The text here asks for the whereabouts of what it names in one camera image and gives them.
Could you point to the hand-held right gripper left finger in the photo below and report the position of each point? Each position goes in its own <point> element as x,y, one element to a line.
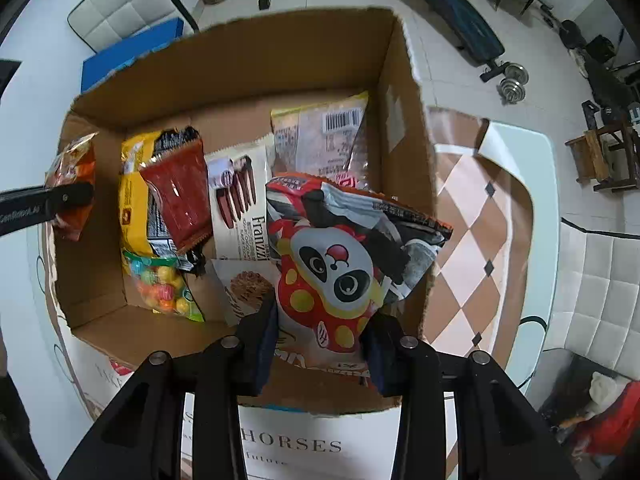
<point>262,360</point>

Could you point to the colourful candy ball bag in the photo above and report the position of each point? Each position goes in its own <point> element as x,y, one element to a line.
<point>160,285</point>

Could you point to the clear bread packet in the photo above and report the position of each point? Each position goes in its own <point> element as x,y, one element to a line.
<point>320,140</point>

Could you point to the blue box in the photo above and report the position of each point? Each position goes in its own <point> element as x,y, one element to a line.
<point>130,55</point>

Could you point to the red cloth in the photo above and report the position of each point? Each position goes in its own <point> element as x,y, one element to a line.
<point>612,417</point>

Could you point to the orange panda snack packet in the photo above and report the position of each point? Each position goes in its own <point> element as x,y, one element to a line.
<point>72,160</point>

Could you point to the long red snack packet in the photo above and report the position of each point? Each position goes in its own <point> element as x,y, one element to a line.
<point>119,366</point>

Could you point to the brown wooden chair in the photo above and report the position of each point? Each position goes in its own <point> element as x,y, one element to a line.
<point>622,155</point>

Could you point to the white cookie packet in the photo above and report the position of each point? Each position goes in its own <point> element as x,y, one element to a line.
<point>240,285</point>

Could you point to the chrome dumbbell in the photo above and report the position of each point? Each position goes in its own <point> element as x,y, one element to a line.
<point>512,84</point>

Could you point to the small wooden stool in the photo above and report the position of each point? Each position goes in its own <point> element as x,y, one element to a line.
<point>587,155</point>

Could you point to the white padded chair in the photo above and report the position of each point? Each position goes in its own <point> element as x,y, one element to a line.
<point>595,290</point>
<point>120,5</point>

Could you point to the yellow and black snack packet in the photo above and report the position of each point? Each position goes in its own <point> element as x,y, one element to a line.
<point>135,195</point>

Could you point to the dark red snack packet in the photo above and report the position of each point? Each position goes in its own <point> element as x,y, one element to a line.
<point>177,200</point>

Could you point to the white wafer packet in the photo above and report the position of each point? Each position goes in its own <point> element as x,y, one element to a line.
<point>240,200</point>

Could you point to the cardboard box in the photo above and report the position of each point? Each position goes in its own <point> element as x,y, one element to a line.
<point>225,75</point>

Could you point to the black exercise machine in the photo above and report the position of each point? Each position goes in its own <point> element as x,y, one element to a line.
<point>610,80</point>

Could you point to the black weight bench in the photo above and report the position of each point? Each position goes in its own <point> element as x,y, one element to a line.
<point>450,5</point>

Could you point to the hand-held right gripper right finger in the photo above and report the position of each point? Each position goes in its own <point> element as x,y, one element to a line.
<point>380,365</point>

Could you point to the brown panda snack packet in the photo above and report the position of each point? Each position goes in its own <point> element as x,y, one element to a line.
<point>340,280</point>

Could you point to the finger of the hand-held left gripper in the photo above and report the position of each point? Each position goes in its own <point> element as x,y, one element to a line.
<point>45,205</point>

